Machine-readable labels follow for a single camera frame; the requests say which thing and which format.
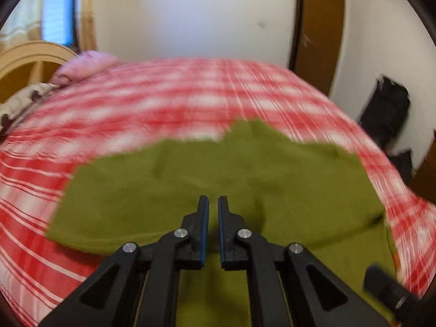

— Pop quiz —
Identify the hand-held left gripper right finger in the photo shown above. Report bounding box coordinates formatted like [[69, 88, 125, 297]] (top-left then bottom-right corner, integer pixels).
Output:
[[218, 196, 389, 327]]

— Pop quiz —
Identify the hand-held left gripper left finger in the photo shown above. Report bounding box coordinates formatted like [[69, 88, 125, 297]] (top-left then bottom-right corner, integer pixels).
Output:
[[39, 196, 209, 327]]

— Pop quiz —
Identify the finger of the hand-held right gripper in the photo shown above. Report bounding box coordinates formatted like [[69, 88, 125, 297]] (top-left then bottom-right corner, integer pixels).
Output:
[[364, 265, 421, 326]]

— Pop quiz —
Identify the green striped knit sweater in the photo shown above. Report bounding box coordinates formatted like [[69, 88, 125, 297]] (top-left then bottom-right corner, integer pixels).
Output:
[[44, 117, 399, 327]]

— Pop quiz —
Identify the black bag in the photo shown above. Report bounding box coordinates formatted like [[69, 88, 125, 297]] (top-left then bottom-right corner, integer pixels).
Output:
[[358, 75, 411, 152], [388, 149, 415, 184]]

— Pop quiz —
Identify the red plaid blanket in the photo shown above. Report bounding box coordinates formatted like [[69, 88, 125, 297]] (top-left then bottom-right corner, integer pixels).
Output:
[[0, 58, 436, 327]]

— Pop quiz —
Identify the pink pillow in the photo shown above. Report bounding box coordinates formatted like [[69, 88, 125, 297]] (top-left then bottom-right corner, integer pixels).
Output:
[[51, 50, 120, 86]]

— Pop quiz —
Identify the brown wooden door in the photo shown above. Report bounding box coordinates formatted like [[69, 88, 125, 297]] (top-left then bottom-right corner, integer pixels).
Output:
[[289, 0, 346, 96]]

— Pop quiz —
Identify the patterned pillow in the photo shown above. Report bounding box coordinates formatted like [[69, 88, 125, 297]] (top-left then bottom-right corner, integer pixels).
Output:
[[0, 82, 60, 133]]

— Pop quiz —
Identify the cream curtain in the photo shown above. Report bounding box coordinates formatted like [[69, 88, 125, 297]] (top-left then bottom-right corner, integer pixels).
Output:
[[0, 0, 99, 53]]

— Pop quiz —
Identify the wooden headboard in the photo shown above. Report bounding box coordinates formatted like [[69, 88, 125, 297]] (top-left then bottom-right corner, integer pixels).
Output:
[[0, 40, 80, 104]]

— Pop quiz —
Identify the window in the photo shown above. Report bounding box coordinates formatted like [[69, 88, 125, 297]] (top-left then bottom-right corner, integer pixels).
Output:
[[41, 0, 78, 46]]

